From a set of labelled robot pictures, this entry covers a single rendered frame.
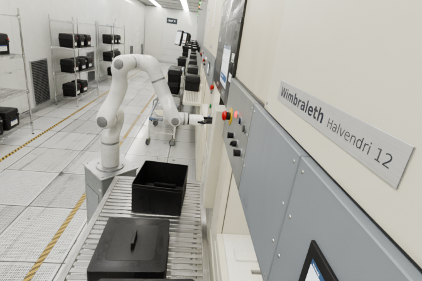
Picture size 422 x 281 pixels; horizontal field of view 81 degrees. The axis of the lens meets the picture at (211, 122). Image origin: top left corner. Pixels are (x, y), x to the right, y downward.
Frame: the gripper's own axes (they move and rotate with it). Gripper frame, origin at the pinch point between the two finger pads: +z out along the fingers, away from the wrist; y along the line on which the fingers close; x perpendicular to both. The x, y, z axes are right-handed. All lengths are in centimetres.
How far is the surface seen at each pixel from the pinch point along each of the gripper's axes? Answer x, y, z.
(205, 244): -43, 62, -9
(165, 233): -33, 65, -29
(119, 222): -33, 57, -49
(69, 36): 20, -403, -212
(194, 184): -42.7, 11.6, -7.8
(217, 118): 18, 49, -8
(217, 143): 5, 50, -7
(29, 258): -119, -6, -122
